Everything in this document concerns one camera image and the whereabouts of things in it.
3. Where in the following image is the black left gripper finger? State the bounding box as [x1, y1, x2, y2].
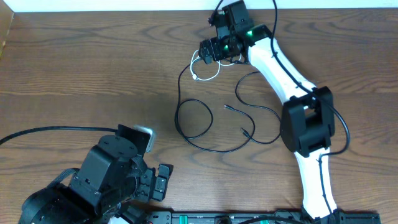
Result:
[157, 164, 173, 180]
[151, 177, 168, 202]

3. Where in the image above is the short black cable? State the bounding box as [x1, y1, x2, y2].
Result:
[234, 71, 283, 146]

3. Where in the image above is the long black cable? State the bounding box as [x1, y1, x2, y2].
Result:
[174, 55, 256, 154]

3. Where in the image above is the white usb cable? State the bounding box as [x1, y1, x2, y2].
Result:
[189, 49, 243, 82]

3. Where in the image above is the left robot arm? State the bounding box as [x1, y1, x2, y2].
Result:
[19, 124, 173, 223]

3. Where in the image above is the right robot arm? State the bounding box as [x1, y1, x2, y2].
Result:
[198, 1, 343, 223]

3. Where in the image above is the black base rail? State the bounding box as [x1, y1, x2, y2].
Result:
[118, 203, 382, 224]

